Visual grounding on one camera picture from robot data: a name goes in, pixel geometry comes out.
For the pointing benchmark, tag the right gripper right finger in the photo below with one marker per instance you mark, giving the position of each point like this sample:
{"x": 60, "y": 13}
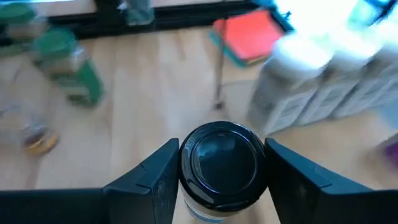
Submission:
{"x": 298, "y": 193}

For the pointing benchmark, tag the purple label black lid jar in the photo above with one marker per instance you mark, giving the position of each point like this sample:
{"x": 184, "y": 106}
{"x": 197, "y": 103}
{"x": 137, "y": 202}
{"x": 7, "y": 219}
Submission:
{"x": 390, "y": 154}

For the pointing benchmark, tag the white lid spice jar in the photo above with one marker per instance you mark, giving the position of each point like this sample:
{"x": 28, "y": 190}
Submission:
{"x": 289, "y": 93}
{"x": 335, "y": 93}
{"x": 373, "y": 84}

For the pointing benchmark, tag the yellow label black lid jar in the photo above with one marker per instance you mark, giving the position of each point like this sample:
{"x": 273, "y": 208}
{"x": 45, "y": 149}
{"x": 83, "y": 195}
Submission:
{"x": 222, "y": 161}

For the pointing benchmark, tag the red paper pad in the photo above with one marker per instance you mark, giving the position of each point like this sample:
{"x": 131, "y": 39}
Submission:
{"x": 248, "y": 34}

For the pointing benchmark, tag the wooden shelf black metal frame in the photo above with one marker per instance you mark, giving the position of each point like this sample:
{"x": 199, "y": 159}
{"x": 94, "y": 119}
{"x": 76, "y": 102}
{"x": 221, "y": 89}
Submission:
{"x": 219, "y": 77}

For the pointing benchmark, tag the green lid spice jar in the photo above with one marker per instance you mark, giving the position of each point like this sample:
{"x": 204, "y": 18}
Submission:
{"x": 71, "y": 68}
{"x": 15, "y": 21}

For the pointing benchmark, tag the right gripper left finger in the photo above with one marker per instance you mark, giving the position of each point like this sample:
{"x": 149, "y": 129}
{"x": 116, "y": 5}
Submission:
{"x": 149, "y": 193}

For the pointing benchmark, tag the small cork stopper glass jar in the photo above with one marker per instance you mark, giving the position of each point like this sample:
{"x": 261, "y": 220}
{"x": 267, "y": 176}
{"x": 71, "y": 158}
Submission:
{"x": 40, "y": 141}

